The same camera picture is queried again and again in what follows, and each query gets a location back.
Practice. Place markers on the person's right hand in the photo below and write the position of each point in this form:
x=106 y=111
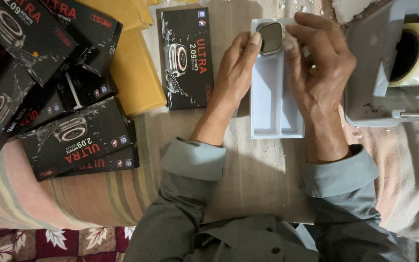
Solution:
x=322 y=72

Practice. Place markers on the person's left hand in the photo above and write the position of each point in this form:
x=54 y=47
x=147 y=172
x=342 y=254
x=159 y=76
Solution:
x=233 y=72

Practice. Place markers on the square dark smartwatch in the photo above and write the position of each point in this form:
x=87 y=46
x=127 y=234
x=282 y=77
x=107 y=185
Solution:
x=270 y=38

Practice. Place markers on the grey tape dispenser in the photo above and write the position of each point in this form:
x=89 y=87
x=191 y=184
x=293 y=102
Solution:
x=371 y=72

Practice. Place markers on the black smartwatch carton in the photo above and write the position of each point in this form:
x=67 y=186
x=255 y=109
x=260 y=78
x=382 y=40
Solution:
x=186 y=58

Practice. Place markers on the white plastic box tray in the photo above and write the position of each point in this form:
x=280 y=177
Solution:
x=271 y=105

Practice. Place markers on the white foam piece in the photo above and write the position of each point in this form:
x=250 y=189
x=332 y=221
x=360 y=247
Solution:
x=351 y=9

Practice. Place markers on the person's grey-green shirt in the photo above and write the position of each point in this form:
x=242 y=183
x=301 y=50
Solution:
x=238 y=242

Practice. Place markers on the pile of black watch boxes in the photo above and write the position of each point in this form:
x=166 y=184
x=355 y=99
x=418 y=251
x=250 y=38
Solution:
x=49 y=91

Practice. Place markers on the maroon floral cloth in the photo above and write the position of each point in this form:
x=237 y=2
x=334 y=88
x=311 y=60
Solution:
x=49 y=243

